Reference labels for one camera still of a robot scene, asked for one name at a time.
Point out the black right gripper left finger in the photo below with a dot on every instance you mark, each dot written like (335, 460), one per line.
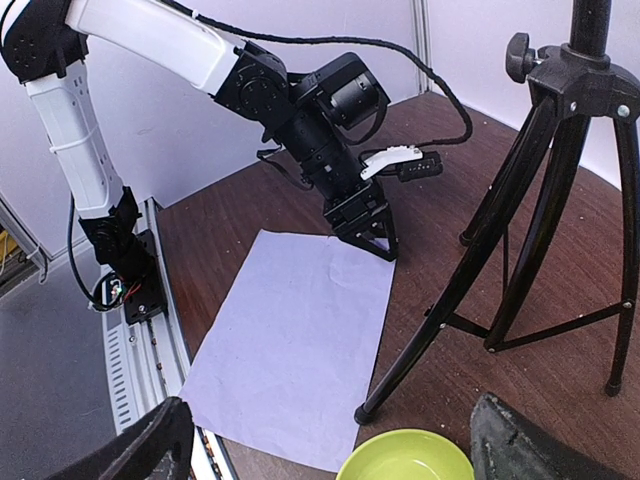
(157, 446)

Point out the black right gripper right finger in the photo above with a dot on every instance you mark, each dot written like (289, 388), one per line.
(507, 445)

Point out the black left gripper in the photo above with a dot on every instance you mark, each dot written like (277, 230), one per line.
(353, 217)

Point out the lavender paper sheet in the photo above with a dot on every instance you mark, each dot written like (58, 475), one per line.
(291, 352)

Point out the black perforated music stand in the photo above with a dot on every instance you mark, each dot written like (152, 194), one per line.
(570, 85)

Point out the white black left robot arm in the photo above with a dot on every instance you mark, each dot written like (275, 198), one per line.
(166, 139)

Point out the lime green bowl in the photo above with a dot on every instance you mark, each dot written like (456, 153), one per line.
(407, 454)

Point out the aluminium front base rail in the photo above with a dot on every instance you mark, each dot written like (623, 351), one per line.
(148, 361)

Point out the aluminium left corner post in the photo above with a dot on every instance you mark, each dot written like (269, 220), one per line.
(421, 47)

